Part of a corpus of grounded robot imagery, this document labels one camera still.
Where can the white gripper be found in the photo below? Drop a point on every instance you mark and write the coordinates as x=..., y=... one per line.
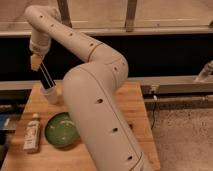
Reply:
x=39, y=45

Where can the black white striped eraser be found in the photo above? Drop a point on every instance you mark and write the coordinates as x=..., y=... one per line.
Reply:
x=45, y=77

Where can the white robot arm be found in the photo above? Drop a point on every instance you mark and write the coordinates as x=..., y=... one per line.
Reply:
x=88, y=91

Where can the white ceramic cup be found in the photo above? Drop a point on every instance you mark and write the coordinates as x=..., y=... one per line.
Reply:
x=50, y=94

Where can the green bowl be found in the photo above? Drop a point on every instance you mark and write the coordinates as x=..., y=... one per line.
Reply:
x=60, y=130

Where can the white bottle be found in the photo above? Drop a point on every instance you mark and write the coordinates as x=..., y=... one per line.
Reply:
x=31, y=140

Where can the grey pipe fitting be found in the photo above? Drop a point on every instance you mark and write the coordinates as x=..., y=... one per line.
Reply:
x=205, y=72

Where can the left metal post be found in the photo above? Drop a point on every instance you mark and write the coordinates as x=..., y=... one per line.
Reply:
x=64, y=11

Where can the metal post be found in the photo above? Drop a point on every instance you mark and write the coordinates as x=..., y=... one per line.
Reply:
x=130, y=15
x=64, y=11

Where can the right metal post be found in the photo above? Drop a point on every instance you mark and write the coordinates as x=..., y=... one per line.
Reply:
x=130, y=15

